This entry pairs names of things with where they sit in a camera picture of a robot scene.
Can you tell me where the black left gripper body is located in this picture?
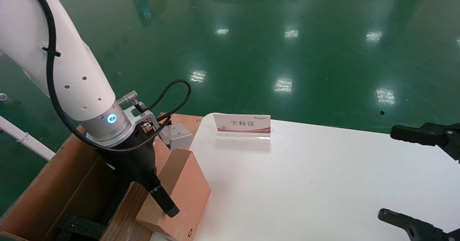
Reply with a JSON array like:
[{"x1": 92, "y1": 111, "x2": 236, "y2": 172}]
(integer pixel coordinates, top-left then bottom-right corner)
[{"x1": 99, "y1": 126, "x2": 162, "y2": 194}]

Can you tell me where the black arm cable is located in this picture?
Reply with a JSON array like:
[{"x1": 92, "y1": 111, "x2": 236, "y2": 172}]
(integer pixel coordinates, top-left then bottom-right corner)
[{"x1": 20, "y1": 0, "x2": 192, "y2": 153}]

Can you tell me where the small cardboard box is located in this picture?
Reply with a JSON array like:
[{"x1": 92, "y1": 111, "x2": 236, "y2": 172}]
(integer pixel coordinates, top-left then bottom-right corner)
[{"x1": 136, "y1": 149, "x2": 211, "y2": 241}]

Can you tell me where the black foam insert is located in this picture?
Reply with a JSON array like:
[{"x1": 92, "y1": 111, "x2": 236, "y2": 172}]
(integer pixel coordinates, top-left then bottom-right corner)
[{"x1": 57, "y1": 214, "x2": 108, "y2": 241}]

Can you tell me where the large cardboard box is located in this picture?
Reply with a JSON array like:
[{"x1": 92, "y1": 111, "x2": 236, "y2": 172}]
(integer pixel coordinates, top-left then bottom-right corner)
[{"x1": 0, "y1": 113, "x2": 204, "y2": 241}]

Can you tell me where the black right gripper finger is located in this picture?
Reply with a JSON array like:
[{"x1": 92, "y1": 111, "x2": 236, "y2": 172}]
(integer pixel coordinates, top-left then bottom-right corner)
[
  {"x1": 378, "y1": 209, "x2": 460, "y2": 241},
  {"x1": 390, "y1": 123, "x2": 460, "y2": 161}
]

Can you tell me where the acrylic sign with red stripe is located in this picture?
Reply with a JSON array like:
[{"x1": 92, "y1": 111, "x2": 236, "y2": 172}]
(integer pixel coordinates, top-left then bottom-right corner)
[{"x1": 213, "y1": 113, "x2": 272, "y2": 140}]

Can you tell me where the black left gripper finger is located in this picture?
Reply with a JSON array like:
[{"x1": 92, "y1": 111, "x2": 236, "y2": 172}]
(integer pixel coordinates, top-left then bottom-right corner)
[{"x1": 149, "y1": 185, "x2": 180, "y2": 218}]

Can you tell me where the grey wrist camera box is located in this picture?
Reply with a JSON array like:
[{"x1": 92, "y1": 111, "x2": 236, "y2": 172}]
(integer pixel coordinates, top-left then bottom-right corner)
[{"x1": 124, "y1": 101, "x2": 193, "y2": 151}]

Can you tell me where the white pipe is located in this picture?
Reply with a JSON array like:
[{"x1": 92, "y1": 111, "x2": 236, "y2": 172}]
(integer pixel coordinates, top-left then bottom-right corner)
[{"x1": 0, "y1": 116, "x2": 56, "y2": 162}]

